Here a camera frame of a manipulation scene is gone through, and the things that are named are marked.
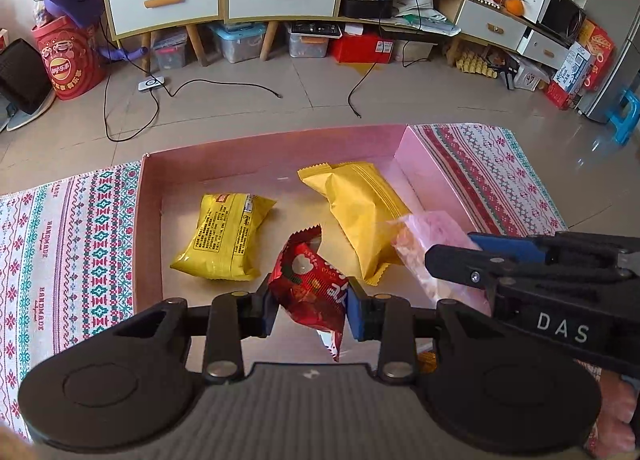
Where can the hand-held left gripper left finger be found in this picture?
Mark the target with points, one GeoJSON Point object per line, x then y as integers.
{"type": "Point", "coordinates": [267, 312]}

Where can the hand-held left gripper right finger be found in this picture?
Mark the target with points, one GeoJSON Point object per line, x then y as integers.
{"type": "Point", "coordinates": [356, 314]}

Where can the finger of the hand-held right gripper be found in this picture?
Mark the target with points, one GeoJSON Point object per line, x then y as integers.
{"type": "Point", "coordinates": [505, 246]}
{"type": "Point", "coordinates": [452, 260]}

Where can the pink snack packet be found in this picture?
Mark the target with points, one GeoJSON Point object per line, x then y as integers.
{"type": "Point", "coordinates": [430, 235]}

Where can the red snack packet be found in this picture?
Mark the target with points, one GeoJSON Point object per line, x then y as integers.
{"type": "Point", "coordinates": [307, 280]}

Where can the pink cardboard box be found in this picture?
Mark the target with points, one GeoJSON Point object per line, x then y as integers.
{"type": "Point", "coordinates": [250, 175]}

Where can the person's right hand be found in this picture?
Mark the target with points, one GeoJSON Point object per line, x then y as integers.
{"type": "Point", "coordinates": [617, 415]}

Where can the yellow printed snack packet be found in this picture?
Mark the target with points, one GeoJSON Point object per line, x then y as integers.
{"type": "Point", "coordinates": [225, 235]}

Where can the plain yellow snack packet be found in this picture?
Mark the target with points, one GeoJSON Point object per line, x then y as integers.
{"type": "Point", "coordinates": [357, 210]}

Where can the blue plastic stool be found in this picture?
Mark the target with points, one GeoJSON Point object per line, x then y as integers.
{"type": "Point", "coordinates": [625, 115]}

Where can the row of yellow pieces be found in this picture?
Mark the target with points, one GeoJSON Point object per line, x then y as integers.
{"type": "Point", "coordinates": [475, 65]}

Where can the white blue carton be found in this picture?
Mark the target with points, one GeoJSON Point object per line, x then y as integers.
{"type": "Point", "coordinates": [572, 67]}

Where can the white stand drawer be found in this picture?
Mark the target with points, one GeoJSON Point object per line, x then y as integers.
{"type": "Point", "coordinates": [545, 52]}
{"type": "Point", "coordinates": [492, 25]}

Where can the silver refrigerator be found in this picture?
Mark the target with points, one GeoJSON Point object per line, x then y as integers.
{"type": "Point", "coordinates": [617, 75]}

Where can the red carton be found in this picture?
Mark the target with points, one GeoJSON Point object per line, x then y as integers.
{"type": "Point", "coordinates": [597, 52]}

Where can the patterned woven cloth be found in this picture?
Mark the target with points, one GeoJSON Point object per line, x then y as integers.
{"type": "Point", "coordinates": [65, 240]}

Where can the flat red box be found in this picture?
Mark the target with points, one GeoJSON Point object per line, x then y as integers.
{"type": "Point", "coordinates": [362, 49]}

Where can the low wooden stand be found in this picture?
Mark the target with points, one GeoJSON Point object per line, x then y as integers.
{"type": "Point", "coordinates": [450, 15]}

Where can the orange fruit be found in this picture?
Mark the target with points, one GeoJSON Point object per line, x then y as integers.
{"type": "Point", "coordinates": [515, 6]}

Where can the black microwave oven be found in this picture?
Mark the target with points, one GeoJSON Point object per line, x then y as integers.
{"type": "Point", "coordinates": [555, 10]}

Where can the pile of white papers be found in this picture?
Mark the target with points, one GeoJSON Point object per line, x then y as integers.
{"type": "Point", "coordinates": [425, 12]}

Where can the white charger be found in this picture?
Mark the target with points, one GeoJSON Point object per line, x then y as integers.
{"type": "Point", "coordinates": [152, 84]}

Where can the clear storage box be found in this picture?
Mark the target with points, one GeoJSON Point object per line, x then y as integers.
{"type": "Point", "coordinates": [240, 42]}
{"type": "Point", "coordinates": [170, 50]}
{"type": "Point", "coordinates": [312, 40]}

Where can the purple hair dryer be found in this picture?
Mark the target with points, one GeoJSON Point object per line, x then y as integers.
{"type": "Point", "coordinates": [122, 52]}

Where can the grey slipper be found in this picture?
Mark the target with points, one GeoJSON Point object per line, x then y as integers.
{"type": "Point", "coordinates": [30, 115]}

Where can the red printed bucket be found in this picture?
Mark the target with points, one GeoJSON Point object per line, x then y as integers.
{"type": "Point", "coordinates": [65, 60]}

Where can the black bag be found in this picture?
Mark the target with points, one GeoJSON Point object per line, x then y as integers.
{"type": "Point", "coordinates": [22, 72]}

